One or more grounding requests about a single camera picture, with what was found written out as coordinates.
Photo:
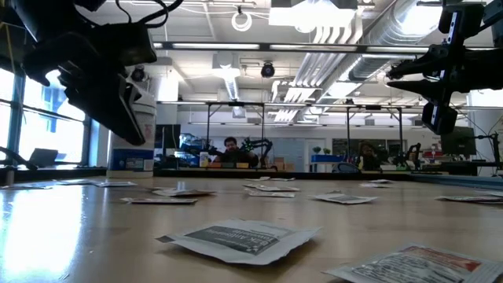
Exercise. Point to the black dome camera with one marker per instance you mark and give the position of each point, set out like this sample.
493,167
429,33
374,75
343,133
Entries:
138,74
267,70

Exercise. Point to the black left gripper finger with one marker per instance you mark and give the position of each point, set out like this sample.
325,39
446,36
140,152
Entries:
98,47
106,106

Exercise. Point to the blue storage bin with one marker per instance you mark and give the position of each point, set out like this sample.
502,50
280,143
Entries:
326,158

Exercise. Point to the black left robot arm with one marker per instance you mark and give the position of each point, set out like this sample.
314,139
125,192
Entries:
8,15

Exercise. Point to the white ceiling light panel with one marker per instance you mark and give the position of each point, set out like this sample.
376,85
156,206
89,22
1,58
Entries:
310,15

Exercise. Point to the person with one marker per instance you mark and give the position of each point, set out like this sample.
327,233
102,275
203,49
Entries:
235,151
368,155

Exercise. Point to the white wipes canister blue label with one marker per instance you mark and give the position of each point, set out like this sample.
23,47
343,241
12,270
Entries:
131,161

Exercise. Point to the white carton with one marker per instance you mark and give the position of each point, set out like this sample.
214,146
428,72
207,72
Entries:
204,159

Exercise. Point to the black computer monitor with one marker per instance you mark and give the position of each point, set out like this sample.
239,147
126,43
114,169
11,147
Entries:
460,143
171,135

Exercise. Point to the black office chair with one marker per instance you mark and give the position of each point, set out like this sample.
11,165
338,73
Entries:
347,168

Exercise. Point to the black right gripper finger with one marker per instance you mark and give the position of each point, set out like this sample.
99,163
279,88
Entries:
428,90
424,65

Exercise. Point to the open grey laptop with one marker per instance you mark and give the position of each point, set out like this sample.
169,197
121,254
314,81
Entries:
43,157

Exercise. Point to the small green potted plant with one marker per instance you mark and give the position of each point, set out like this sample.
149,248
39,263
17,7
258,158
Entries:
327,151
316,149

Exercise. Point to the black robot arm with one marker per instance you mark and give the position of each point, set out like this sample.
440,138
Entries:
259,143

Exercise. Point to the brown cardboard box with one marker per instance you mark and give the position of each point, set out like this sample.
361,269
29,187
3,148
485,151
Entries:
281,163

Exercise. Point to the black LED light bar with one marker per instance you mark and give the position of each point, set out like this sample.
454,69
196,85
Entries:
314,48

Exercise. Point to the black rig frame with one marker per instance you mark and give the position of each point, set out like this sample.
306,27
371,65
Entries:
373,107
236,104

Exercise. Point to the silver ventilation duct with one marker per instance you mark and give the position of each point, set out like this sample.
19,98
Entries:
393,27

